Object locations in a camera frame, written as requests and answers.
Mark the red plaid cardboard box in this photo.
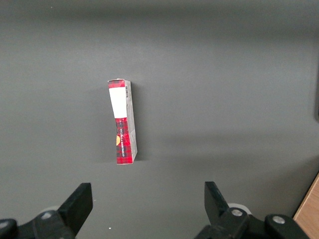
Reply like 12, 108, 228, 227
107, 78, 138, 165

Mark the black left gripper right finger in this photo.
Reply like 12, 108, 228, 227
194, 181, 310, 239

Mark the wooden two-drawer cabinet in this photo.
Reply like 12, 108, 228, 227
293, 171, 319, 239

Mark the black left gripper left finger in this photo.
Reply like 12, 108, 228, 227
0, 183, 93, 239

